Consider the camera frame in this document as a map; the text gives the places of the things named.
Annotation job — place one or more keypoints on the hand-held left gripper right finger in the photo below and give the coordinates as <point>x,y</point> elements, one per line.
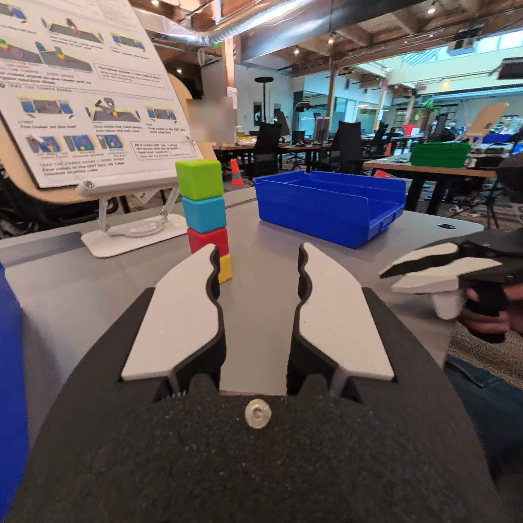
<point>343,322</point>

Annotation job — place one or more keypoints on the wooden table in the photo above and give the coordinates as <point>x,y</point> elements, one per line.
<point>429,169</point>

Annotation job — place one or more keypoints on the wooden board stand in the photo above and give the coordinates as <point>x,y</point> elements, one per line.
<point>488,118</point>

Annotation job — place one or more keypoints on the black office chair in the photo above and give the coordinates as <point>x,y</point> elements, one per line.
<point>267,143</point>
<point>349,143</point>

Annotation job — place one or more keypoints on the printed instruction sheet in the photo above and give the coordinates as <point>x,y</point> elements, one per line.
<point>81,102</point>

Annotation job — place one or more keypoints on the grey desk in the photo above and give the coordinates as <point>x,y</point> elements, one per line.
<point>265,265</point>

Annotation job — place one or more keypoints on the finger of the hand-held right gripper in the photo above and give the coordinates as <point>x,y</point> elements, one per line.
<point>421,257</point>
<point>433,282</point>

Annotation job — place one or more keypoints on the red cube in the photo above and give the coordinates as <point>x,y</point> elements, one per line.
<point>204,239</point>

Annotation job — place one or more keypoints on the blue plastic bin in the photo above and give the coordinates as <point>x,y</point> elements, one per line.
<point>327,208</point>
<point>10,367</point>

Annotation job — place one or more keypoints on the black pole stand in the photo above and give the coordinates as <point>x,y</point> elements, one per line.
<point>264,79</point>

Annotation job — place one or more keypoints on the cyan cube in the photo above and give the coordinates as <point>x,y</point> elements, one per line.
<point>204,214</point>

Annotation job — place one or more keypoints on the yellow cube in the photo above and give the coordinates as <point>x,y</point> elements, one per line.
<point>226,267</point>

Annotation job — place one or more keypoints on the person's right hand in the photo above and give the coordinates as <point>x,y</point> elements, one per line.
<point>517,306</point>

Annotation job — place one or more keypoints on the person's blue jeans leg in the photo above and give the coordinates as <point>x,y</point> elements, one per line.
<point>490,408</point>

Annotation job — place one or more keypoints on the ceiling projector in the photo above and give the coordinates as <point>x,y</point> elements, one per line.
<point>465,41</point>

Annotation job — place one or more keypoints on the green cube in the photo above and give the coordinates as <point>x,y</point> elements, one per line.
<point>200,179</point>

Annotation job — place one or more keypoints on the orange traffic cone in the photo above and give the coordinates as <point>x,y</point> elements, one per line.
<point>237,175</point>

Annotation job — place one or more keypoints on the stack of green bins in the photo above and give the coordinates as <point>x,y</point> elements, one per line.
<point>441,155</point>

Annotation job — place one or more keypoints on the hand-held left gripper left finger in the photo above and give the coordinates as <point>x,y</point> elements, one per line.
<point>175,322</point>

